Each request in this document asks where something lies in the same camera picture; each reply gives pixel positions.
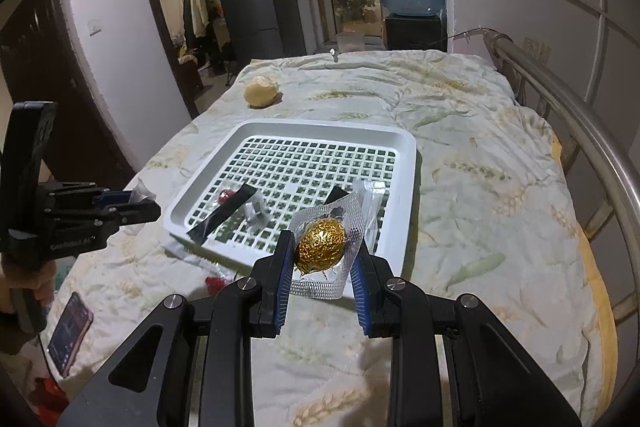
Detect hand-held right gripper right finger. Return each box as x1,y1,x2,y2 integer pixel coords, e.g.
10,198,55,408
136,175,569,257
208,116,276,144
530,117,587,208
350,252,583,427

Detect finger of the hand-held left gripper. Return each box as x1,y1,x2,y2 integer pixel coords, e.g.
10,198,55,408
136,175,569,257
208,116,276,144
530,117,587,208
92,188,138,210
100,201,162,230

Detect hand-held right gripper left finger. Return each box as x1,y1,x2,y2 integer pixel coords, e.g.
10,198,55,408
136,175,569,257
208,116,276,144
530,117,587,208
55,229,296,427

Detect gold foil candy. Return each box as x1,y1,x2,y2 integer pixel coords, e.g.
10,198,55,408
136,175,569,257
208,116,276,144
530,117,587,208
352,179,388,253
289,193,376,303

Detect small white snack packet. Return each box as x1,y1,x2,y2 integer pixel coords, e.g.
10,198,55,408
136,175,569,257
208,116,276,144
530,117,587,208
242,199,271,228

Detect red candy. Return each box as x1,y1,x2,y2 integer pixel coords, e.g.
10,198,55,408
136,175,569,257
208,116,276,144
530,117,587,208
204,274,233,294
214,181,246,208

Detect white slotted plastic tray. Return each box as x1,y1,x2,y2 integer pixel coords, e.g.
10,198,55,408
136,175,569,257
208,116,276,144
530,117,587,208
162,119,418,275

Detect person's left hand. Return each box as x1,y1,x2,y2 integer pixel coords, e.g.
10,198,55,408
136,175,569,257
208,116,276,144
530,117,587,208
0,257,58,315

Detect dark wooden door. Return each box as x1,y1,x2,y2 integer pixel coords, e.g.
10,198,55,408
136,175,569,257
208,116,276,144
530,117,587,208
0,0,136,188

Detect red-cased smartphone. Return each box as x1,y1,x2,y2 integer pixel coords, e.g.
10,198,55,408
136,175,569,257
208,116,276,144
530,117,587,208
47,291,95,378

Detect round yellow bun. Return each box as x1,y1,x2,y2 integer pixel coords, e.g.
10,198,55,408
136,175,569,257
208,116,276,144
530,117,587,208
244,76,278,108

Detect red object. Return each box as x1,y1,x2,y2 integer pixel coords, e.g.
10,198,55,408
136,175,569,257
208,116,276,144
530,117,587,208
30,379,68,418

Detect hanging clothes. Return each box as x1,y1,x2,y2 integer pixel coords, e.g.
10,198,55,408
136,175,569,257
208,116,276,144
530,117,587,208
181,0,221,62

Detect yellow bed sheet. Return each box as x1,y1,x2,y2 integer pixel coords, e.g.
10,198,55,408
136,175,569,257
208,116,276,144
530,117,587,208
550,127,616,413

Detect grey refrigerator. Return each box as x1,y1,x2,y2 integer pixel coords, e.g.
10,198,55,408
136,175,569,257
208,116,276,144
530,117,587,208
214,0,307,60

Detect clear plastic container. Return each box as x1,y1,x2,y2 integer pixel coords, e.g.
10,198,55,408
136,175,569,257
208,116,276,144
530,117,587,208
336,32,364,52

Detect metal bed rail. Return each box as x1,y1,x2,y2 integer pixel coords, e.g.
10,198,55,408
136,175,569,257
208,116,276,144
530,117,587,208
482,31,640,323

